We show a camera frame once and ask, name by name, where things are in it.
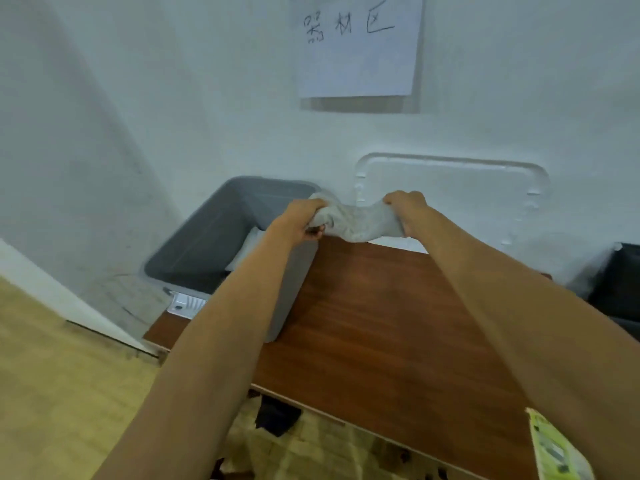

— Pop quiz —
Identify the person's right hand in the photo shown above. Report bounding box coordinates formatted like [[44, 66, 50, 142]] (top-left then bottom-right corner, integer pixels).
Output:
[[382, 190, 432, 238]]

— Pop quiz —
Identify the person's left hand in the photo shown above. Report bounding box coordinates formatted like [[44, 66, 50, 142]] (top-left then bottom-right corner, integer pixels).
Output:
[[272, 198, 327, 245]]

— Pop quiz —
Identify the light grey cloth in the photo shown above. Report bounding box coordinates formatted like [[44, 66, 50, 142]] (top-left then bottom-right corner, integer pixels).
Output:
[[306, 191, 407, 244]]

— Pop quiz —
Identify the person's left forearm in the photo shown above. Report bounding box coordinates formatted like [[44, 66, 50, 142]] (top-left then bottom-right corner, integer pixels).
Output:
[[92, 222, 308, 480]]

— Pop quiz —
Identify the person's right forearm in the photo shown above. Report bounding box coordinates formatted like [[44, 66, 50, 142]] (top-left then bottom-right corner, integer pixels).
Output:
[[407, 207, 640, 480]]

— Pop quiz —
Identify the white cloth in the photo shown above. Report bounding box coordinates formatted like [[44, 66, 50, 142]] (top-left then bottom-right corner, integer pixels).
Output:
[[224, 226, 267, 273]]

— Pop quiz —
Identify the grey plastic bin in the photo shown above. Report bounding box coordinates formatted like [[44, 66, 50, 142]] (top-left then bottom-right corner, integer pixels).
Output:
[[142, 176, 323, 344]]

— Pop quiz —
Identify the brown wooden table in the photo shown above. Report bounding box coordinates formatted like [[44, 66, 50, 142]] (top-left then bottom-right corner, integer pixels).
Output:
[[143, 237, 553, 480]]

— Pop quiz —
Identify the white paper sign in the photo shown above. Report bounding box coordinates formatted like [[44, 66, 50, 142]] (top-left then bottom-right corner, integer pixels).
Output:
[[296, 0, 426, 99]]

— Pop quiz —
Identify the black sofa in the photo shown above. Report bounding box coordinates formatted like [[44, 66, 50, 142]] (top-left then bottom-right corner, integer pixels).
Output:
[[586, 242, 640, 341]]

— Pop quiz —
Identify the green and white packet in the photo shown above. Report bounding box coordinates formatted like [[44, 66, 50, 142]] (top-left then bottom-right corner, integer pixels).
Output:
[[525, 408, 598, 480]]

